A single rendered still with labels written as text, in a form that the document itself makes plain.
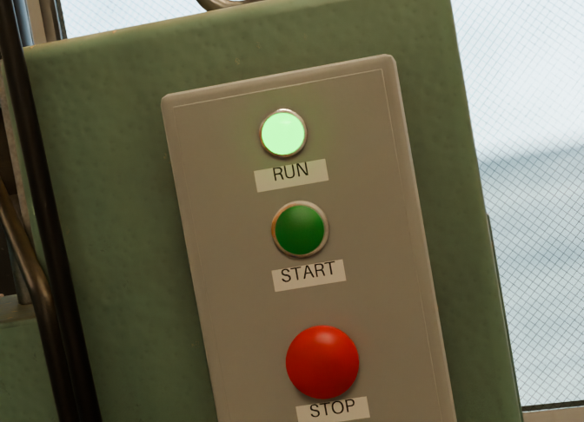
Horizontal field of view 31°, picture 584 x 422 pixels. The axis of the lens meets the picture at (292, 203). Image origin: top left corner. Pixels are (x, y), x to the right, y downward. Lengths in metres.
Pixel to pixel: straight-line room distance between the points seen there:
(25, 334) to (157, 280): 0.10
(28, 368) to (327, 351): 0.21
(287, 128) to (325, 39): 0.08
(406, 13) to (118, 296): 0.19
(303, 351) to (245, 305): 0.03
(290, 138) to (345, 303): 0.07
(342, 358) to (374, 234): 0.05
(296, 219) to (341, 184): 0.02
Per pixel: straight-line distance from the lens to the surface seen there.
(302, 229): 0.42
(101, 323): 0.52
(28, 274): 0.51
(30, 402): 0.58
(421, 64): 0.49
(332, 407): 0.44
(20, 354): 0.58
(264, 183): 0.43
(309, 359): 0.43
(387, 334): 0.43
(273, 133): 0.42
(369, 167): 0.43
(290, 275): 0.43
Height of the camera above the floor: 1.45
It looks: 3 degrees down
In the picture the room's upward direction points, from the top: 10 degrees counter-clockwise
